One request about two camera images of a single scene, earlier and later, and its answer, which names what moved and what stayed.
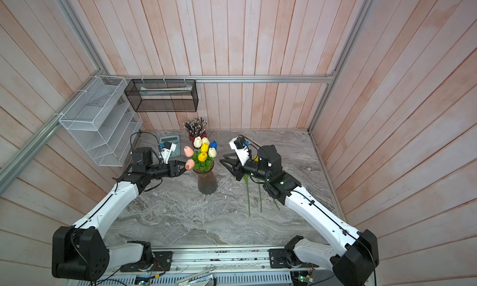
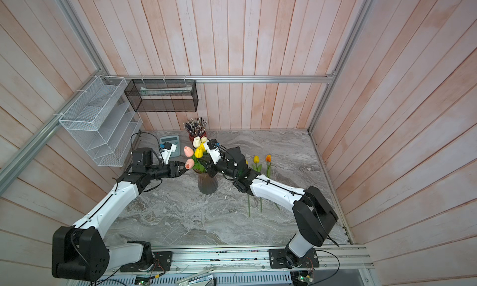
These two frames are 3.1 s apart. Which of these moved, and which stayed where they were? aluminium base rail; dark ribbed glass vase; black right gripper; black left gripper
Moved: black right gripper
Stayed: dark ribbed glass vase; black left gripper; aluminium base rail
